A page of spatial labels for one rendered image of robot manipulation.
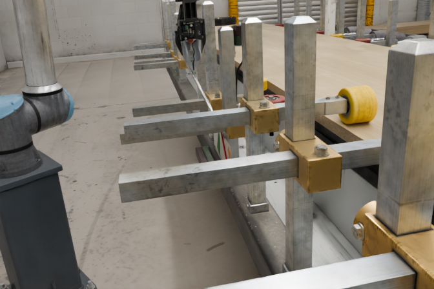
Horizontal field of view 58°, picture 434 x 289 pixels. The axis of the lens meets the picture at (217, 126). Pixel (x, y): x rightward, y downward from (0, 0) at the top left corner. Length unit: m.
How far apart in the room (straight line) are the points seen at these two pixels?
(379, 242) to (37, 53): 1.42
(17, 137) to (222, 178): 1.14
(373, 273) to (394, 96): 0.15
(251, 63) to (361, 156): 0.32
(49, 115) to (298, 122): 1.22
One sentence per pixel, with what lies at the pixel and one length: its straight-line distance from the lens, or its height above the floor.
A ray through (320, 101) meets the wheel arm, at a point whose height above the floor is 0.96.
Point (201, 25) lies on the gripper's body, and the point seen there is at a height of 1.11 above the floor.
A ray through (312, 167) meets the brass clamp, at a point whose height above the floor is 0.96.
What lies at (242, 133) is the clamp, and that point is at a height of 0.83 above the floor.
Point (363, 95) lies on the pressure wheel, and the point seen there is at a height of 0.97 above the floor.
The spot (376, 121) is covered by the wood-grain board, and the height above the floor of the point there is 0.90.
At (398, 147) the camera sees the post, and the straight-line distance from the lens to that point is 0.37.
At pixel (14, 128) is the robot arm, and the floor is 0.78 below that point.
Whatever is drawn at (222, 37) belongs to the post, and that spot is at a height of 1.08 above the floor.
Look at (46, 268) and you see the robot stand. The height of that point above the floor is 0.20.
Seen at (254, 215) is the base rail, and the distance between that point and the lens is 0.93.
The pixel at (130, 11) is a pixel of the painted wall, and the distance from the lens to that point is 8.75.
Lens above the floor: 1.19
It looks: 19 degrees down
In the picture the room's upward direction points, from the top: 4 degrees counter-clockwise
